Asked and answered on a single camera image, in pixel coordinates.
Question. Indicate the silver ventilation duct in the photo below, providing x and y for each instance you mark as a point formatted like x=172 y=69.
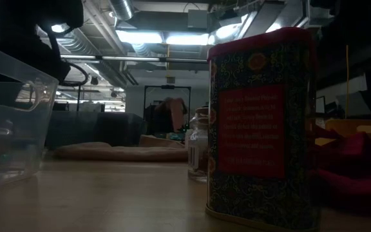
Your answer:
x=121 y=9

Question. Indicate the square glass spice jar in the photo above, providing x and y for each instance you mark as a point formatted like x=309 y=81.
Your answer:
x=196 y=151

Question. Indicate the black metal frame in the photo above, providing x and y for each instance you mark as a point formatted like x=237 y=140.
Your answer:
x=167 y=86

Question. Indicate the patterned spice tin red lid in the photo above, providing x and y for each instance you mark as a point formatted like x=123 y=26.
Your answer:
x=253 y=129

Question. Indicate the grey ceiling box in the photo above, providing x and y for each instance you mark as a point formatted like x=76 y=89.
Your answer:
x=197 y=19

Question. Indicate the wooden box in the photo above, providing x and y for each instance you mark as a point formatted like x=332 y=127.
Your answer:
x=346 y=127

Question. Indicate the dark grey partition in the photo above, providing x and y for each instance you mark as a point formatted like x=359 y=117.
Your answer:
x=95 y=129

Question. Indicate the red cloth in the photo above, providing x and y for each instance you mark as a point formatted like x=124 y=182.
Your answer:
x=349 y=180

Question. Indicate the beige cloth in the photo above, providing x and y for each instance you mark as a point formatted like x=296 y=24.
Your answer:
x=114 y=153

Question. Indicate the ceiling light panel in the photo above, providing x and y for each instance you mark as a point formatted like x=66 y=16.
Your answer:
x=138 y=37
x=187 y=39

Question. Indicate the person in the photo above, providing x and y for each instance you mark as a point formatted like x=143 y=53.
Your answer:
x=172 y=112

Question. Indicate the long ceiling light bar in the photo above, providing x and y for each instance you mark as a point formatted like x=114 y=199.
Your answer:
x=134 y=58

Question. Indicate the clear plastic bin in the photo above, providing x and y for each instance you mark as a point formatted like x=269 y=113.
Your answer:
x=18 y=145

